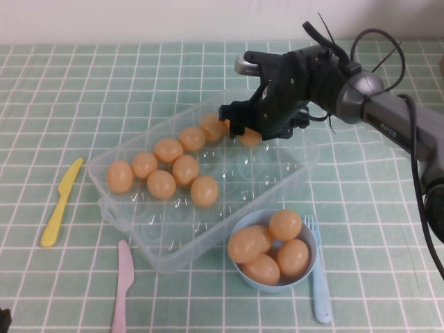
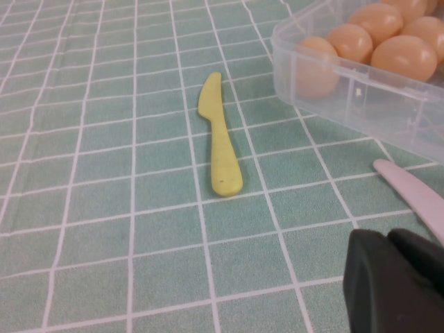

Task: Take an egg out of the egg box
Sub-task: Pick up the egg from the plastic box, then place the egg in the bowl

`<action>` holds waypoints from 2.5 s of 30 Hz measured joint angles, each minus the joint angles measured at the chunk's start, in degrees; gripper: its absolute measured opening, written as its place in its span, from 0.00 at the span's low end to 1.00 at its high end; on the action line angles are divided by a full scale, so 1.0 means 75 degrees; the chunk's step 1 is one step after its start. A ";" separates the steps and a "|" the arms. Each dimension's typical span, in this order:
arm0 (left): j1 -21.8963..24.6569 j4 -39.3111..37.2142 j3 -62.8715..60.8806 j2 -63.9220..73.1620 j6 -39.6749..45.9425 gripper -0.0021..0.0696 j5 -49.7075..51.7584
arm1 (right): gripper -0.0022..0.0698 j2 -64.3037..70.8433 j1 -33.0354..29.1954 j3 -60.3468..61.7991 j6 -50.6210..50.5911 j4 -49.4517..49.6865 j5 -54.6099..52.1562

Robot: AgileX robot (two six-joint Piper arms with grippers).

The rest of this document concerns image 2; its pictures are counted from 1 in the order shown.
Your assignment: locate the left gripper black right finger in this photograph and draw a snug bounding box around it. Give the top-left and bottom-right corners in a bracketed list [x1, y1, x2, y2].
[386, 228, 444, 278]

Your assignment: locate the transparent plastic egg box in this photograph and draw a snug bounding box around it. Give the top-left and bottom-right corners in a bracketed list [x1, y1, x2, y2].
[270, 0, 444, 167]

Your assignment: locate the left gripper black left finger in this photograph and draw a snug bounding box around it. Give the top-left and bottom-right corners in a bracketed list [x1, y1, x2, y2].
[342, 228, 444, 333]

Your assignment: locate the green checked tablecloth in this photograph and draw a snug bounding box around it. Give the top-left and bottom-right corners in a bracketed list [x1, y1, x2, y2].
[0, 0, 444, 333]

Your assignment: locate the yellow plastic knife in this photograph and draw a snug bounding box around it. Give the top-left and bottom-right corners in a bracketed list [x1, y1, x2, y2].
[196, 71, 244, 198]

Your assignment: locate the pink plastic knife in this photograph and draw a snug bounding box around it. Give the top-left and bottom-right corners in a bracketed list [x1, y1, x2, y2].
[373, 158, 444, 246]

